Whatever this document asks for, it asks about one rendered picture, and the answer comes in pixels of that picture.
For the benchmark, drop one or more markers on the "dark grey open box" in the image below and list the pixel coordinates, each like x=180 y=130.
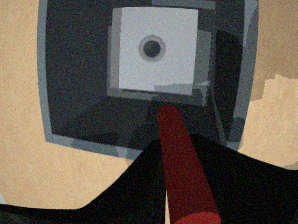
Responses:
x=81 y=111

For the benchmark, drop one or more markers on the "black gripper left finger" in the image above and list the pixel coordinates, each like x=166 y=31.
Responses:
x=136 y=197

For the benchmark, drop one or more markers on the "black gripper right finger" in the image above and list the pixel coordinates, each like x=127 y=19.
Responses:
x=247 y=191

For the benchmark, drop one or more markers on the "white square plate with hole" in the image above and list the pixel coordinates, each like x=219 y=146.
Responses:
x=133 y=65

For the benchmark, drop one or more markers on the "dark red peg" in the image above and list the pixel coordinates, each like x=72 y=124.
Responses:
x=190 y=199

